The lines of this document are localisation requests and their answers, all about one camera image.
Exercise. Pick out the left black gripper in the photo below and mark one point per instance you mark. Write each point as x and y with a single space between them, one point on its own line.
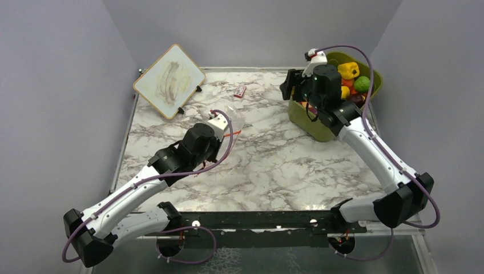
217 142

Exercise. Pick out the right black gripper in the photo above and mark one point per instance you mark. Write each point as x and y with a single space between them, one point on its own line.
294 79

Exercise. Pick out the clear zip top bag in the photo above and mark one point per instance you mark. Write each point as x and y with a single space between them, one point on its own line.
238 121

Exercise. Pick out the yellow toy bell pepper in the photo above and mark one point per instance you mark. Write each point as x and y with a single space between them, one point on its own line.
349 70

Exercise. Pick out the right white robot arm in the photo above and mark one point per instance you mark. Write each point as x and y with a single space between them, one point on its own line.
406 190

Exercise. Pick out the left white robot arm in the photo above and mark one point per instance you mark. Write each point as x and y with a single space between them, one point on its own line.
93 233

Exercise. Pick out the olive green plastic bin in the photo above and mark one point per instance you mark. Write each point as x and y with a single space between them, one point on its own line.
299 116

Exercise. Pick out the small red white box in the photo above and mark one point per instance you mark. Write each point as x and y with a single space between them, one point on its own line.
240 91

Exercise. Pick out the yellow toy lemon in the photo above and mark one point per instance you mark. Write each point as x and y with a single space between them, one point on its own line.
345 92

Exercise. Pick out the peach toy fruit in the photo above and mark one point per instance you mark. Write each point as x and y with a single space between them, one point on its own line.
348 83

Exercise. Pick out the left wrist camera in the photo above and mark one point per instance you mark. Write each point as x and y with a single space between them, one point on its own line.
219 124

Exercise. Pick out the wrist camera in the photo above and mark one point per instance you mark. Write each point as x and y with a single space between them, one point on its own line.
219 124
314 57

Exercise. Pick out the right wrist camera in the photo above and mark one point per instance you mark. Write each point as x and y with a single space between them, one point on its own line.
314 57

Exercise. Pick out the small whiteboard with wooden frame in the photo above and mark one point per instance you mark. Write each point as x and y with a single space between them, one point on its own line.
170 81

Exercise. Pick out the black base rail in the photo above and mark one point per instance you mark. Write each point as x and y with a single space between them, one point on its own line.
257 229

